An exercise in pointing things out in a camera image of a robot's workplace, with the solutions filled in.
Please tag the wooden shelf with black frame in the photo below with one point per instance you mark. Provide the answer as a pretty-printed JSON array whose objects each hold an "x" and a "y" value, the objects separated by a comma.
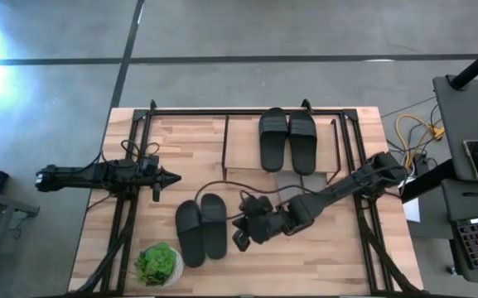
[{"x": 242, "y": 140}]

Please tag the grey metal table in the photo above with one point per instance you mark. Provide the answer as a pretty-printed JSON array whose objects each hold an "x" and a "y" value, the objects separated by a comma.
[{"x": 2, "y": 198}]

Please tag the grey side desk with keyboard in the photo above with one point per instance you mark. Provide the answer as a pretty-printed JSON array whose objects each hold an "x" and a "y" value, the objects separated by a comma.
[{"x": 458, "y": 198}]

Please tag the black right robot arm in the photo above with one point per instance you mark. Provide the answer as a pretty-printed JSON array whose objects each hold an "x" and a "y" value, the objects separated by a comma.
[{"x": 334, "y": 192}]

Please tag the green plant in white pot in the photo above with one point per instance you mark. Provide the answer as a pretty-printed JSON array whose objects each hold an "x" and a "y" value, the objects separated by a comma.
[{"x": 155, "y": 265}]

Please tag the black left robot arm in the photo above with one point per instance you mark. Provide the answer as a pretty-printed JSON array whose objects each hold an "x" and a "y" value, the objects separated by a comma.
[{"x": 77, "y": 176}]

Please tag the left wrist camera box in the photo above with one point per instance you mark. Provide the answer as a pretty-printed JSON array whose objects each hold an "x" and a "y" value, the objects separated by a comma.
[{"x": 151, "y": 162}]

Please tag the black rubber slide sandal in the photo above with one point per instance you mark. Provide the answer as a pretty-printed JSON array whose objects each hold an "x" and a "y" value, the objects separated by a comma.
[
  {"x": 214, "y": 236},
  {"x": 272, "y": 153},
  {"x": 303, "y": 155},
  {"x": 191, "y": 244}
]

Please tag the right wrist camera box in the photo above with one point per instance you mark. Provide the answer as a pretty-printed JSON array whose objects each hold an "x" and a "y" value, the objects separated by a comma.
[{"x": 257, "y": 206}]

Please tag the black round pole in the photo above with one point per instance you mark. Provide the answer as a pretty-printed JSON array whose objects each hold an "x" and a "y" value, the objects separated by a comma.
[{"x": 474, "y": 66}]

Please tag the white paper sheet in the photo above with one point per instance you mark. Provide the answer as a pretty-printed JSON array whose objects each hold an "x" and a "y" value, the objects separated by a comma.
[{"x": 411, "y": 211}]

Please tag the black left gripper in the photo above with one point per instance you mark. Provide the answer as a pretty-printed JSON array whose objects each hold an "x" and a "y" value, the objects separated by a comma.
[{"x": 157, "y": 180}]

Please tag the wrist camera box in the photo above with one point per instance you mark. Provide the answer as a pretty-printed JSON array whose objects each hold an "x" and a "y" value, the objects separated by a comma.
[
  {"x": 257, "y": 206},
  {"x": 151, "y": 162}
]

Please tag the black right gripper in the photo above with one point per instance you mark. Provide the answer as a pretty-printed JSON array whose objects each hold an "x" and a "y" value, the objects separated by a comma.
[{"x": 263, "y": 229}]

